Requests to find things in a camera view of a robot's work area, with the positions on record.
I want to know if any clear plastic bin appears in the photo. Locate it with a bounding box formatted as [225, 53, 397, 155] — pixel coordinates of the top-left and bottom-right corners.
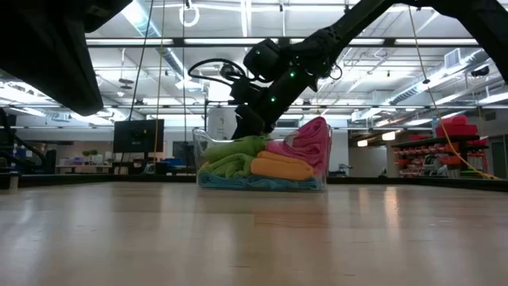
[192, 122, 333, 193]

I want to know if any pink microfiber towel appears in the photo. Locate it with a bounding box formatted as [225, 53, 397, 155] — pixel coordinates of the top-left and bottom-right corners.
[264, 138, 331, 176]
[291, 116, 333, 154]

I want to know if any black overhead camera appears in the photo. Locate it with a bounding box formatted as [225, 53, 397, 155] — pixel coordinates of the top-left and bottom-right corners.
[219, 62, 237, 80]

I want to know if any dark hanging cable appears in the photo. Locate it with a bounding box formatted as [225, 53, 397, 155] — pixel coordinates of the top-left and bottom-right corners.
[129, 0, 156, 120]

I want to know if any black overhead rig beam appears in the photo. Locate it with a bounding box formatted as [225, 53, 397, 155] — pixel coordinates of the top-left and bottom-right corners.
[85, 37, 481, 49]

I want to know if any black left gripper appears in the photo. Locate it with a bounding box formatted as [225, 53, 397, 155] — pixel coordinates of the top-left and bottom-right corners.
[0, 0, 133, 117]

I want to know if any large green microfiber towel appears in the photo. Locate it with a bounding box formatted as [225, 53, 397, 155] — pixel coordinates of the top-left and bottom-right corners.
[202, 134, 274, 164]

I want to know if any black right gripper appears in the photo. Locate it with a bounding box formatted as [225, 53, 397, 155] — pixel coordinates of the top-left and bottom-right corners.
[231, 67, 319, 140]

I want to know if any black monitor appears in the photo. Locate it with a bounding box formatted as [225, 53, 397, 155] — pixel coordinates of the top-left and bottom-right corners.
[114, 118, 165, 154]

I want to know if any white hanging ring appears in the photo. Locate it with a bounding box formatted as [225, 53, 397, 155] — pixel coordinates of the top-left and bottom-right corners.
[178, 0, 202, 28]

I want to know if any red rounded background object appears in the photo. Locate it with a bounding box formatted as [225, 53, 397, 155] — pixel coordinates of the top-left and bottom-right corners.
[435, 114, 479, 138]

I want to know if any blue microfiber towel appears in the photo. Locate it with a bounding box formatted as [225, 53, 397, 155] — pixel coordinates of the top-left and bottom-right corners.
[197, 172, 263, 191]
[260, 176, 325, 191]

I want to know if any red parts bin shelf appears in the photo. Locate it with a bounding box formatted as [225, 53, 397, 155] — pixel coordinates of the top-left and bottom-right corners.
[391, 133, 491, 179]

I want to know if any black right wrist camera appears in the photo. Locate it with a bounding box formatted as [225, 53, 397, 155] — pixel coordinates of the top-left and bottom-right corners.
[229, 77, 264, 106]

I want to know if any yellowish hanging rope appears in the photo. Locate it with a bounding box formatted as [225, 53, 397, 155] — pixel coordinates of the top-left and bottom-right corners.
[152, 0, 167, 164]

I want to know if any low background workbench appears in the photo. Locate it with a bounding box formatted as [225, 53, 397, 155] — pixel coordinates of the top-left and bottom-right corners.
[55, 149, 117, 175]

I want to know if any thin hanging cord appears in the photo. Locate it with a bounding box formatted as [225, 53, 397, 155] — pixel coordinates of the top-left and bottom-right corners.
[406, 6, 500, 180]

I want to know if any black ceiling fixture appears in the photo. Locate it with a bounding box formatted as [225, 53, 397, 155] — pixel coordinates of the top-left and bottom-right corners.
[470, 65, 491, 79]

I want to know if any dark background equipment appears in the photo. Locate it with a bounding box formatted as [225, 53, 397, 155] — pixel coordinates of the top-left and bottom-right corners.
[0, 106, 57, 190]

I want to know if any orange microfiber towel with label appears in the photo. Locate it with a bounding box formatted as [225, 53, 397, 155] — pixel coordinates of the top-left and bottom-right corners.
[249, 149, 315, 182]

